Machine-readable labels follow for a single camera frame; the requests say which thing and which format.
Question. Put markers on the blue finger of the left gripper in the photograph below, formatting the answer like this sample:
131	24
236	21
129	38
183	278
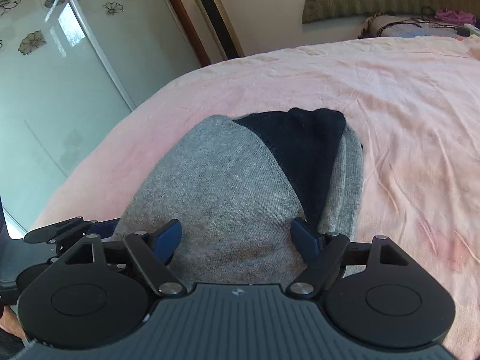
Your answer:
76	226

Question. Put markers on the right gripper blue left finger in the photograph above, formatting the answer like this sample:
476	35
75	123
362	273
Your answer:
151	253

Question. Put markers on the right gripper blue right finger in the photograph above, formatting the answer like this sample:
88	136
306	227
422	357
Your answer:
323	255

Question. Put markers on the grey sweater with navy sleeves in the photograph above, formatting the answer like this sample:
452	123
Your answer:
236	185

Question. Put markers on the person's left hand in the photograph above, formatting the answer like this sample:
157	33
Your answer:
10	323

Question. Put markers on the pink bed sheet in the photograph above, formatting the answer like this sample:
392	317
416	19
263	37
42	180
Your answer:
414	104

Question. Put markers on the glass sliding wardrobe door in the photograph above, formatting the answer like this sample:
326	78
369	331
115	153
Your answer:
71	70

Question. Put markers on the magenta crumpled garment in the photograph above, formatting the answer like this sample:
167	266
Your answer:
455	17

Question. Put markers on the gold tower air conditioner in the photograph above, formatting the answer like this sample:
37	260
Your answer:
221	28

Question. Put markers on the striped pillow with cables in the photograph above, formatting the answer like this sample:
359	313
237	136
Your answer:
387	26

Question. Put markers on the brown wooden door frame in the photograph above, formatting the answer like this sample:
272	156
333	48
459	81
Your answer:
190	32

